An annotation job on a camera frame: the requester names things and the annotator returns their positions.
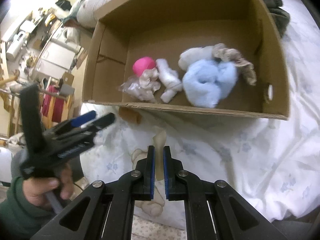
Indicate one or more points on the white rolled sock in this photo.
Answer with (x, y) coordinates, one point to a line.
(193, 55)

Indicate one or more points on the wooden drying rack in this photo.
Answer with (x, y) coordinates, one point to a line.
(29, 107)

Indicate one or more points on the pink round soft ball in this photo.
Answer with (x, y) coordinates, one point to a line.
(143, 64)

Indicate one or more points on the dark green fleece garment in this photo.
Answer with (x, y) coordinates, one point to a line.
(275, 7)

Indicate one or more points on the white washing machine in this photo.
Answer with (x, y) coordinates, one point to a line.
(68, 37)

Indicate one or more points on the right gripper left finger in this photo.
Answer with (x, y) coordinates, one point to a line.
(104, 210)

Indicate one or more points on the light blue fluffy socks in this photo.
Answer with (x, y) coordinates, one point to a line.
(206, 82)

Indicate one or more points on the clear plastic bag with scrunchie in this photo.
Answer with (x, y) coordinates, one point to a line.
(143, 87)

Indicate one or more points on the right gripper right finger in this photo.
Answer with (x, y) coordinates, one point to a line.
(213, 210)

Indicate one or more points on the person's left hand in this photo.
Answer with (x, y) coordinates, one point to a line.
(34, 189)

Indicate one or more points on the beige lace scrunchie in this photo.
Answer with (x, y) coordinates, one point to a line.
(245, 68)

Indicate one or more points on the green sleeve left forearm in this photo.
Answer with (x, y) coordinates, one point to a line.
(19, 218)

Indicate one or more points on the white floral duvet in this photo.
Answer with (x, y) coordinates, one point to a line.
(273, 164)

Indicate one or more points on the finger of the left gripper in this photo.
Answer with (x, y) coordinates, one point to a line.
(83, 119)
(101, 123)

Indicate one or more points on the brown cardboard box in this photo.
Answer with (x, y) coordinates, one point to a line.
(130, 29)

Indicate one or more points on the white cloth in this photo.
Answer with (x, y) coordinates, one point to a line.
(169, 78)

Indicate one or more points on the beige thin stocking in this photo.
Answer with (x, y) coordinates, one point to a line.
(159, 141)

